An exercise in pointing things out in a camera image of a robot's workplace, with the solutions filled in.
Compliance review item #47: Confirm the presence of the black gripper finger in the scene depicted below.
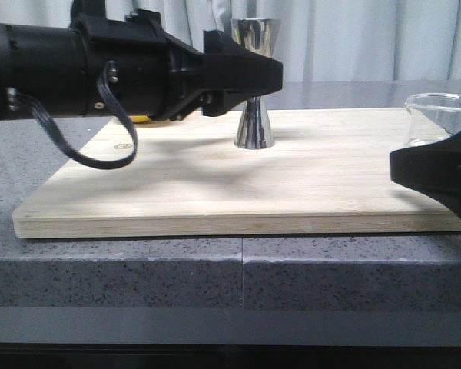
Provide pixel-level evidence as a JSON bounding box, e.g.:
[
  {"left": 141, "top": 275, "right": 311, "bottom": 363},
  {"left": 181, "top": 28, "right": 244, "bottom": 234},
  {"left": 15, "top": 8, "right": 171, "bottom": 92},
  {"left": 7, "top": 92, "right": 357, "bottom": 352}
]
[
  {"left": 201, "top": 52, "right": 283, "bottom": 117},
  {"left": 390, "top": 131, "right": 461, "bottom": 219}
]

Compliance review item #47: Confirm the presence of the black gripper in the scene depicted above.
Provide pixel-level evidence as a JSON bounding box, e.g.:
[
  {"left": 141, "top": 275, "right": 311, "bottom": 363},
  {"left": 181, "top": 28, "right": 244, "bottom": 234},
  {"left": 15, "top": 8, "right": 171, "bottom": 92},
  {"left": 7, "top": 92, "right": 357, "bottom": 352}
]
[{"left": 70, "top": 8, "right": 247, "bottom": 120}]

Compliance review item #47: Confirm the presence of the clear glass beaker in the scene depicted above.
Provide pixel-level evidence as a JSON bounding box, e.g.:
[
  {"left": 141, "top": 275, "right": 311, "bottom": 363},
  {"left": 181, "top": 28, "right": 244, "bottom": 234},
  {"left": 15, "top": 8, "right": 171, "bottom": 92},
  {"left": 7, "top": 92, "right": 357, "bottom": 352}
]
[{"left": 404, "top": 93, "right": 461, "bottom": 147}]

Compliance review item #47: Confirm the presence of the steel hourglass jigger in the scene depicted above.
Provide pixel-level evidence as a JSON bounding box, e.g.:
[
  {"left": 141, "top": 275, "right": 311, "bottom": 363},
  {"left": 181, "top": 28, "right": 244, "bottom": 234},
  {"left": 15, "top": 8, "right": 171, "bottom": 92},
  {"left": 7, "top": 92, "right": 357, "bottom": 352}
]
[{"left": 230, "top": 18, "right": 280, "bottom": 150}]

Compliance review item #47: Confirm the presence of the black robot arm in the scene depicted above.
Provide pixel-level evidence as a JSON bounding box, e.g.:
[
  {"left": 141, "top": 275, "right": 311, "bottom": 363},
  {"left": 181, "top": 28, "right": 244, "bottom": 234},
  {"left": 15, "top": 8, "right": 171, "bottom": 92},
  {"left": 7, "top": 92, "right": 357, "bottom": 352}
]
[{"left": 0, "top": 1, "right": 283, "bottom": 121}]

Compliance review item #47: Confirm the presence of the yellow lemon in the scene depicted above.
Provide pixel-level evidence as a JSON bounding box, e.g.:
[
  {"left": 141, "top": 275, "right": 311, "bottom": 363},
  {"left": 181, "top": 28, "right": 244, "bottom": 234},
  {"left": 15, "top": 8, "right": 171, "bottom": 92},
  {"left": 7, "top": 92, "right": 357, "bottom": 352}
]
[{"left": 131, "top": 115, "right": 150, "bottom": 123}]

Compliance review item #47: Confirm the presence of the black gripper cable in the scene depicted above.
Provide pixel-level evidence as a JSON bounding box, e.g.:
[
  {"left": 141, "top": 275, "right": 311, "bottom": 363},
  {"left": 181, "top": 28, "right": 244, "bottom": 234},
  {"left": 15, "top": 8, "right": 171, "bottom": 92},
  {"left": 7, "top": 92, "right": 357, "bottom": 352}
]
[{"left": 14, "top": 60, "right": 139, "bottom": 170}]

